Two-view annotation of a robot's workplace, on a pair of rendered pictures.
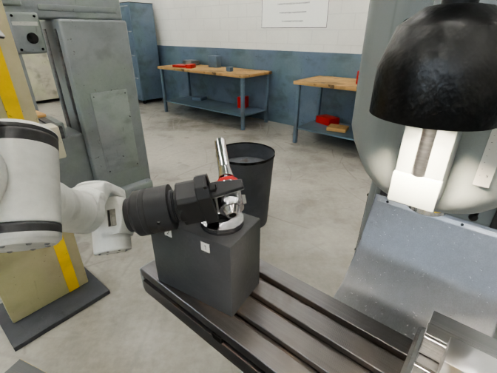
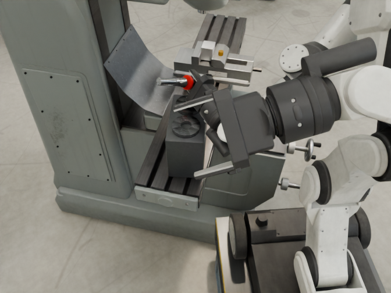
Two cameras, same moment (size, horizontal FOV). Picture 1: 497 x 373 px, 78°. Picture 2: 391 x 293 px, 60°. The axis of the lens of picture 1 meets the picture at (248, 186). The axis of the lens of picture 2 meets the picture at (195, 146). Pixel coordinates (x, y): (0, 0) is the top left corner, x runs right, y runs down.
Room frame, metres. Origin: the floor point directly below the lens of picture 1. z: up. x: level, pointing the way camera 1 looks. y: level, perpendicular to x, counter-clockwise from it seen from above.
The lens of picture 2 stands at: (0.90, 0.82, 1.90)
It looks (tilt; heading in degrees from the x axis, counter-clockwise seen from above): 49 degrees down; 244
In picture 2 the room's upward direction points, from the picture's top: straight up
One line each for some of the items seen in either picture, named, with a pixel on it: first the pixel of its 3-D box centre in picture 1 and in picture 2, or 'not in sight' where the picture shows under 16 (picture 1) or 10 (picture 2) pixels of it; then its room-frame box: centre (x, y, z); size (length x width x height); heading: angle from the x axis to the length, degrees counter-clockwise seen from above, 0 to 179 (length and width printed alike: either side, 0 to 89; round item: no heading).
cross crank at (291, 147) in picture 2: not in sight; (301, 148); (-0.04, 0.09, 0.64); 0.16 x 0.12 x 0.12; 140
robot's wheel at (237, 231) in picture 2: not in sight; (237, 235); (0.43, 0.29, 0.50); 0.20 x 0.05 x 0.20; 68
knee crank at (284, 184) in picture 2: not in sight; (301, 186); (0.03, 0.22, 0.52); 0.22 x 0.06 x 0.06; 140
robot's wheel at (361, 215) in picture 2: not in sight; (354, 227); (-0.06, 0.49, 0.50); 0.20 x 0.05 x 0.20; 68
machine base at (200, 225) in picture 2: not in sight; (162, 182); (0.54, -0.39, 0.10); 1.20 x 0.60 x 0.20; 140
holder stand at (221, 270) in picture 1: (205, 249); (188, 135); (0.57, 0.10, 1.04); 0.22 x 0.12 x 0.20; 59
